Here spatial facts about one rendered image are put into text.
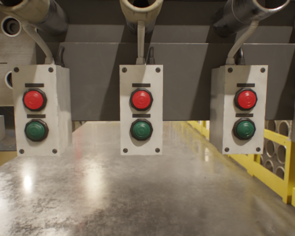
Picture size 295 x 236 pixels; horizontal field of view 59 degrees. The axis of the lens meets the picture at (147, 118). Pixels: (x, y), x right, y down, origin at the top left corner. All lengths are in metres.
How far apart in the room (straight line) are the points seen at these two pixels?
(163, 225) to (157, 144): 1.07
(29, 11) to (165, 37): 0.27
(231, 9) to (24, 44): 0.40
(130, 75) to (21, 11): 0.17
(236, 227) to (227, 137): 1.10
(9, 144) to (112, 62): 0.31
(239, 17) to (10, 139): 0.53
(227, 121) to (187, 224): 1.09
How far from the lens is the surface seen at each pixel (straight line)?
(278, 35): 0.63
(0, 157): 1.09
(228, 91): 0.46
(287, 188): 1.87
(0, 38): 0.63
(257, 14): 0.42
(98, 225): 1.50
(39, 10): 0.44
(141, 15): 0.38
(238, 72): 0.46
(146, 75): 0.43
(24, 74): 0.47
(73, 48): 0.54
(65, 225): 1.54
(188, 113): 0.53
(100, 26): 0.57
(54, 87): 0.45
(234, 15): 0.47
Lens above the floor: 0.74
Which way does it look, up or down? 8 degrees down
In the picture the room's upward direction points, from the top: straight up
